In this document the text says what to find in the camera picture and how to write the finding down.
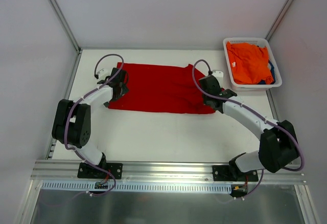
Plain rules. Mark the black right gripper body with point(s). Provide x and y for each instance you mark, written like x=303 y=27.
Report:
x=211 y=101

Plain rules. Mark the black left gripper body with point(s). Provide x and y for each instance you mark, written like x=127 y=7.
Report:
x=122 y=88

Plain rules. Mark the red polo shirt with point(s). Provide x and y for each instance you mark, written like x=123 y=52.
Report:
x=161 y=89

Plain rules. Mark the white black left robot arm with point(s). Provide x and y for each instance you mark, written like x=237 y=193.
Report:
x=72 y=122

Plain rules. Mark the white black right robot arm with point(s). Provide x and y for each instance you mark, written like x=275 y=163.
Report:
x=278 y=145

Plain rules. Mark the orange t shirt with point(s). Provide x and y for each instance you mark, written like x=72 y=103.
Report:
x=249 y=63

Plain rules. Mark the blue t shirt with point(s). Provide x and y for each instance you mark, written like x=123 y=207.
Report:
x=272 y=72

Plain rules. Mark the white plastic laundry basket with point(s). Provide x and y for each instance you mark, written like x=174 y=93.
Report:
x=261 y=42

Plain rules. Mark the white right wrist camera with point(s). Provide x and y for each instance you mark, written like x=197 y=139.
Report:
x=219 y=75

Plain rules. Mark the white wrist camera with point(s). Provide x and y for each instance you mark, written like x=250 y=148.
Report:
x=219 y=75
x=103 y=73

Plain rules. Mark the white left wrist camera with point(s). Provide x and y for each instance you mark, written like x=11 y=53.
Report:
x=103 y=73

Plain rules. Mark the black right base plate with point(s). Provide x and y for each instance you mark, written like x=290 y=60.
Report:
x=224 y=173

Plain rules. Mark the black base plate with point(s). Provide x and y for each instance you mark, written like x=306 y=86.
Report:
x=87 y=171
x=224 y=173

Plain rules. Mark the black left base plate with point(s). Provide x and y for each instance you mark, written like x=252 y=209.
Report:
x=87 y=171

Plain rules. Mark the aluminium frame post left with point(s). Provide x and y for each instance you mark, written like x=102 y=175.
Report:
x=59 y=14

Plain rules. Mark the aluminium frame post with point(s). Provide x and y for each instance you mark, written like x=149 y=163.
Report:
x=59 y=14
x=281 y=15

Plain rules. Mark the aluminium mounting rail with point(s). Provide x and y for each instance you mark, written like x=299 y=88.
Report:
x=155 y=172

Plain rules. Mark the white slotted cable duct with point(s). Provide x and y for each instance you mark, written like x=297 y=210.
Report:
x=137 y=187

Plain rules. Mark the aluminium frame post right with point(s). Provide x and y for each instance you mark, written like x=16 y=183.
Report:
x=281 y=15

